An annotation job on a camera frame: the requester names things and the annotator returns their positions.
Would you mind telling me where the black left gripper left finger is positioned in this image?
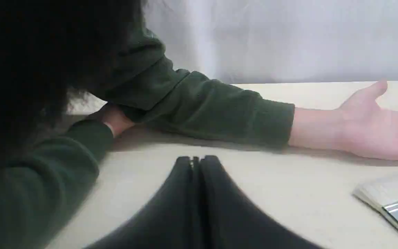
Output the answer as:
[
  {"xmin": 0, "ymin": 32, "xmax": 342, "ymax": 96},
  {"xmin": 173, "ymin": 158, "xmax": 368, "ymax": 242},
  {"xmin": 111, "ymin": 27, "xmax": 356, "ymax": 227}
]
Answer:
[{"xmin": 87, "ymin": 157, "xmax": 199, "ymax": 249}]

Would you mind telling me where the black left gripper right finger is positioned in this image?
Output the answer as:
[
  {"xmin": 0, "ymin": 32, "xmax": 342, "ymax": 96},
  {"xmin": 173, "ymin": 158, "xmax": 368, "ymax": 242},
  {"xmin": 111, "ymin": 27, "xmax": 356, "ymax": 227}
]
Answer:
[{"xmin": 199, "ymin": 156, "xmax": 319, "ymax": 249}]

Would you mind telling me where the second green sleeved forearm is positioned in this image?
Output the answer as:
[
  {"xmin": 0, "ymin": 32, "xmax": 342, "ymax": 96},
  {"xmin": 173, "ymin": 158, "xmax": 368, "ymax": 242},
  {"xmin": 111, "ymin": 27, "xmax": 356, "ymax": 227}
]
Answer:
[{"xmin": 0, "ymin": 120, "xmax": 114, "ymax": 249}]

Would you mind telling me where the green sleeved forearm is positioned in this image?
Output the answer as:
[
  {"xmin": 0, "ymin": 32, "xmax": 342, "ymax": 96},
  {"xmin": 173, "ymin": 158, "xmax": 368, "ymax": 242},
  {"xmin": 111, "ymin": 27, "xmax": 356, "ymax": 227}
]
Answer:
[{"xmin": 92, "ymin": 28, "xmax": 341, "ymax": 151}]

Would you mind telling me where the second hand under arm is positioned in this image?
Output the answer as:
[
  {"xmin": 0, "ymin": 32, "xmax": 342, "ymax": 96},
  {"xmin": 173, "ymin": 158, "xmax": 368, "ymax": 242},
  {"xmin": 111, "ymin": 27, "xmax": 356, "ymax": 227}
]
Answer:
[{"xmin": 87, "ymin": 103, "xmax": 135, "ymax": 137}]

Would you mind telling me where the open bare hand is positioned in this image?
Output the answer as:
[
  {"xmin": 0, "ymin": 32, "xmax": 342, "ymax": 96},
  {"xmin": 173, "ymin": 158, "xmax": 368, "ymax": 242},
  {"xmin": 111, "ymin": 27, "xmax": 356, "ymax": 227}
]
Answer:
[{"xmin": 335, "ymin": 80, "xmax": 398, "ymax": 162}]

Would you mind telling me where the wide wooden paint brush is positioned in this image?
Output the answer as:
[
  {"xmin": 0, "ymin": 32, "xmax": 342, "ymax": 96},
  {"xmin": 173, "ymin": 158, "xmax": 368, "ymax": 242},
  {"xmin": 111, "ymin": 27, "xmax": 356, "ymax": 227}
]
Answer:
[{"xmin": 353, "ymin": 174, "xmax": 398, "ymax": 230}]

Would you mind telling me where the dark curly hair head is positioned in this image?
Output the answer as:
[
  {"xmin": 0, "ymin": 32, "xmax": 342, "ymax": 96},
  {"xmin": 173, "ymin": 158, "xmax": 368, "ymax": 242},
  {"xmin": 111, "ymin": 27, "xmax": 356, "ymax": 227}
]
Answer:
[{"xmin": 0, "ymin": 0, "xmax": 142, "ymax": 164}]

